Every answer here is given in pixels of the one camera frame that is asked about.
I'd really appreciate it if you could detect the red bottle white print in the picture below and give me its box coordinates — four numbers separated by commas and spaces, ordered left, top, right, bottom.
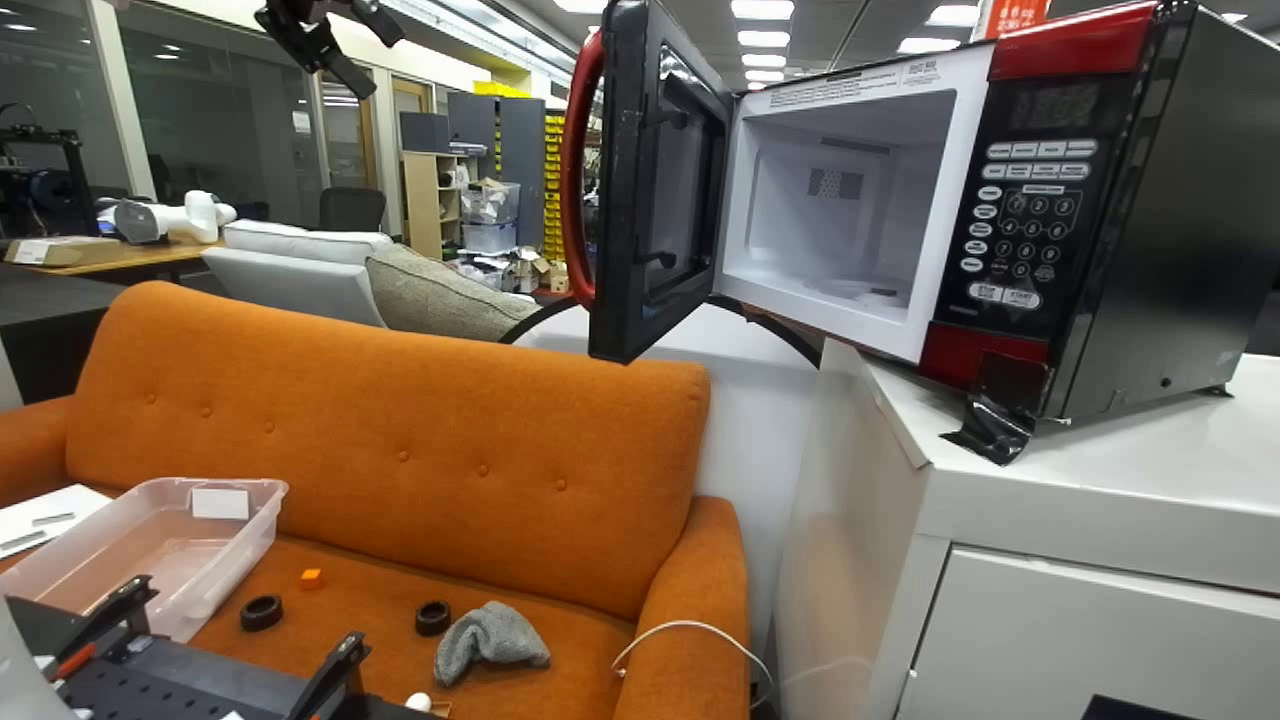
978, 0, 1055, 40

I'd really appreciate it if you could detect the wooden shelf unit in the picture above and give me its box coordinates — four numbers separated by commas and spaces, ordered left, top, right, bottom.
395, 146, 471, 261

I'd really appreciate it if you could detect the dark grey cabinet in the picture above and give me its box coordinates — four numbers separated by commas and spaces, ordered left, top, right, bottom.
445, 86, 554, 251

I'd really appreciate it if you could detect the white device on desk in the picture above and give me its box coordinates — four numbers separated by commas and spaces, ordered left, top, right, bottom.
94, 187, 239, 249

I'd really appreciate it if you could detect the yellow black striped pillar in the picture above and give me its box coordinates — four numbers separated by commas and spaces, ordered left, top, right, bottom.
537, 106, 571, 265

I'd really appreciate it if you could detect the black clamp lever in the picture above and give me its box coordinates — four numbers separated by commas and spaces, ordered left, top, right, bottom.
283, 629, 378, 720

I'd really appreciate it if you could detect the grey fabric cushion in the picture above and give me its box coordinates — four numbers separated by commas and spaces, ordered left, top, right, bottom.
362, 238, 543, 344

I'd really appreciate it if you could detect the clear plastic box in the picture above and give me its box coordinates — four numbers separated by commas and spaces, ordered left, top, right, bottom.
0, 470, 294, 646

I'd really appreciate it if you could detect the red black microwave oven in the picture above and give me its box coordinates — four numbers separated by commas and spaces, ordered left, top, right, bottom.
558, 0, 1280, 468

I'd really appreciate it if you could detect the black perforated mount plate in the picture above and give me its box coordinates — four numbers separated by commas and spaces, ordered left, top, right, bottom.
0, 593, 445, 720

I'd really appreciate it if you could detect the black equipment rack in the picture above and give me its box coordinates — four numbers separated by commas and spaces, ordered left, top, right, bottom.
0, 124, 101, 244

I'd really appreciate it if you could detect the wooden desk with papers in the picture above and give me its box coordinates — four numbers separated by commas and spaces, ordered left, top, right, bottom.
0, 236, 216, 285

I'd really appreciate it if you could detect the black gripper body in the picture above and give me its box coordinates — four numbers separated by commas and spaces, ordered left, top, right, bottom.
251, 0, 362, 62

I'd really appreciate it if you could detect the white sofa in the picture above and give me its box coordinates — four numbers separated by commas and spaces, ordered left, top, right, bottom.
195, 217, 395, 333

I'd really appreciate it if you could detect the wooden framed door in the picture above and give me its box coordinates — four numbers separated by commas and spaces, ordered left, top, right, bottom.
316, 57, 380, 190

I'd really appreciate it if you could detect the grey cloth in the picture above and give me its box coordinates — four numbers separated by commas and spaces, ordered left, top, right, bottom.
433, 597, 558, 692

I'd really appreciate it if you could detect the orange fabric couch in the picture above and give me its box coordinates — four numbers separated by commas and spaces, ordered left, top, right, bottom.
0, 276, 755, 720

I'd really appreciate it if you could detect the white paper sheet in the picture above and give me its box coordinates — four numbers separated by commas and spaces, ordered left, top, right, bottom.
0, 479, 118, 565

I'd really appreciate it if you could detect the thin white cable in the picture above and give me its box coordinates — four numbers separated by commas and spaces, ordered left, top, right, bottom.
608, 615, 781, 711

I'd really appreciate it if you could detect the black clamp with red handle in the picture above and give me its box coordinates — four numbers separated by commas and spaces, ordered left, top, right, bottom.
43, 571, 159, 674

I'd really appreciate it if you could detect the black office chair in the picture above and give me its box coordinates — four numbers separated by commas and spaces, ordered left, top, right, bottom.
316, 183, 392, 236

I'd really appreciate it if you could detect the white cabinet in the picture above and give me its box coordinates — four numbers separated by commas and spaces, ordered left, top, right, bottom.
773, 336, 1280, 720

